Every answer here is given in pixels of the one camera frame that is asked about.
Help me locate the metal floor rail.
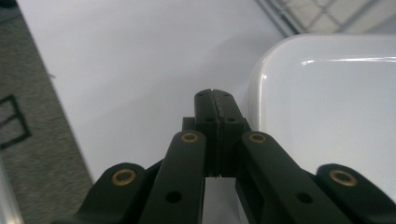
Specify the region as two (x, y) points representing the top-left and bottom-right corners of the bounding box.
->
(0, 157), (24, 224)

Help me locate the white square container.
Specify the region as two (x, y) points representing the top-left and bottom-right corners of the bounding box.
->
(247, 33), (396, 202)

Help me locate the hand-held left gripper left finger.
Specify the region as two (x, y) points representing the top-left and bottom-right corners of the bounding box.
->
(181, 89), (220, 179)

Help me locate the white wire basket rack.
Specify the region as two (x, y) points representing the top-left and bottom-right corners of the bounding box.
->
(254, 0), (396, 37)

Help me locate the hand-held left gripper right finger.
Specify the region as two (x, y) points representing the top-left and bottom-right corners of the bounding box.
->
(212, 89), (252, 179)

